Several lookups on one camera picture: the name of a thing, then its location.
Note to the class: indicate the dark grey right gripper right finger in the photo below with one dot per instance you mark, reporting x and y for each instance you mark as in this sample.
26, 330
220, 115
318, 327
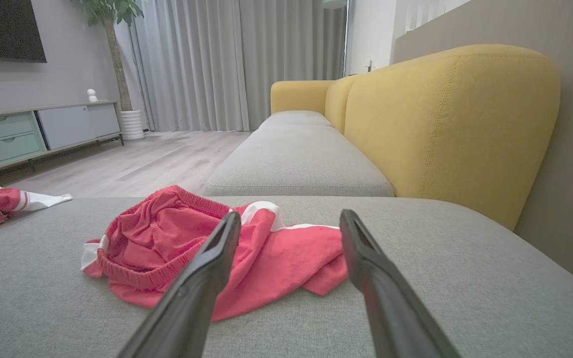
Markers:
391, 313

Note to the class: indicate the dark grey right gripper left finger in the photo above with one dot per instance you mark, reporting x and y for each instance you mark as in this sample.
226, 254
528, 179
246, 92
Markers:
192, 298

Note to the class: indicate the red shorts with white trim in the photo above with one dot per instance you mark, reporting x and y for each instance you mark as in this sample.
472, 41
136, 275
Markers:
276, 258

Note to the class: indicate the large grey sofa chaise cushion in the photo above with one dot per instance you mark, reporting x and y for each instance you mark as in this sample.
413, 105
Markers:
465, 278

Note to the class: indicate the grey sofa seat cushion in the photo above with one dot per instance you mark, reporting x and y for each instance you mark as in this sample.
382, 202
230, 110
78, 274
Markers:
296, 159
294, 118

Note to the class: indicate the white ribbed plant pot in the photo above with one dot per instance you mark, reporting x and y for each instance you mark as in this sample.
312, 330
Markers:
132, 124

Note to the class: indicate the yellow sofa backrest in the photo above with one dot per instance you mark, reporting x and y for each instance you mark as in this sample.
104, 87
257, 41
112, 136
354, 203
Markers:
455, 129
336, 102

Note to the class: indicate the grey and green TV cabinet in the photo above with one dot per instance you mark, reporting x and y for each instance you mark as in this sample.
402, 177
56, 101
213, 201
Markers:
72, 124

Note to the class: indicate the small white figurine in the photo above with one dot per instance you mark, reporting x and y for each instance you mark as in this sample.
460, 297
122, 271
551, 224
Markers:
92, 95

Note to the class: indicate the yellow sofa armrest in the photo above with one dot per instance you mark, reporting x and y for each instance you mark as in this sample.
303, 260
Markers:
299, 95

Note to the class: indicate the light grey curtain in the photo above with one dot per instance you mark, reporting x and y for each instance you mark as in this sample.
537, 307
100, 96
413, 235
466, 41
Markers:
192, 64

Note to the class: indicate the green indoor tree plant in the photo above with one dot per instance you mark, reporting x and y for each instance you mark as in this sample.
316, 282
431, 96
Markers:
116, 54

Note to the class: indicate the white slatted railing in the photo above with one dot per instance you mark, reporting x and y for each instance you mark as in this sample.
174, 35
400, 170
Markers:
426, 12

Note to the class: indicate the black wall television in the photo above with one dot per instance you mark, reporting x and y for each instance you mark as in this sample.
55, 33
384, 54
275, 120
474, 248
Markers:
3, 27

